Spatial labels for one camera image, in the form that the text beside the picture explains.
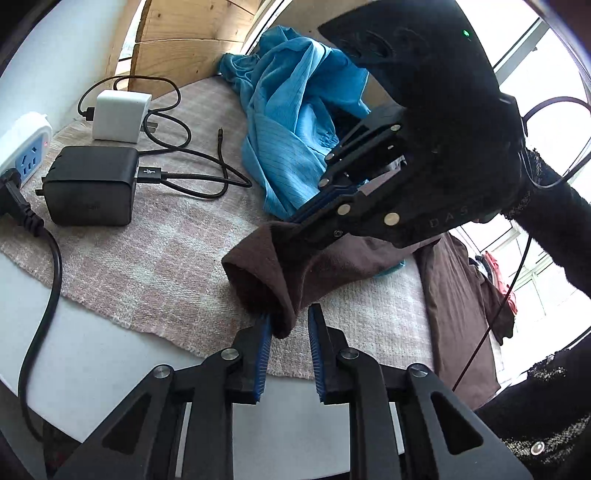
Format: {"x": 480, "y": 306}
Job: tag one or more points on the pine wood panel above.
{"x": 184, "y": 46}

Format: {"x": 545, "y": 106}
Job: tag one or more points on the white power strip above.
{"x": 27, "y": 138}

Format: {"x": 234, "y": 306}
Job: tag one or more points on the white window frame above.
{"x": 517, "y": 46}

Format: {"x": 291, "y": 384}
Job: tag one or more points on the white charger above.
{"x": 117, "y": 115}

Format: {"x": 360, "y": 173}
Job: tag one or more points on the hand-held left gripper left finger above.
{"x": 263, "y": 360}

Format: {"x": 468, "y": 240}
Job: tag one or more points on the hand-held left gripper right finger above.
{"x": 317, "y": 355}

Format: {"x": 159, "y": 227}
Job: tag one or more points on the person's right forearm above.
{"x": 563, "y": 230}

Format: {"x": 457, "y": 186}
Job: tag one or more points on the black power adapter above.
{"x": 87, "y": 184}

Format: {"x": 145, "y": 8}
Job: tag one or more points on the pink folded garment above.
{"x": 498, "y": 272}

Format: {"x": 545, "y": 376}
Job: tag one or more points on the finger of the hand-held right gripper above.
{"x": 369, "y": 138}
{"x": 332, "y": 221}

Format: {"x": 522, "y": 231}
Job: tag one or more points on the brown fleece garment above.
{"x": 351, "y": 263}

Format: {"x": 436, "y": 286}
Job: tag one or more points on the pink plaid mat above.
{"x": 152, "y": 277}

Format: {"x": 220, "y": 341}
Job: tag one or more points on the blue garment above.
{"x": 286, "y": 115}

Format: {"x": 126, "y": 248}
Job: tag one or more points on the light plywood board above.
{"x": 309, "y": 16}

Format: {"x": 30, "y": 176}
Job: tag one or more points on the person's black knit top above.
{"x": 545, "y": 415}

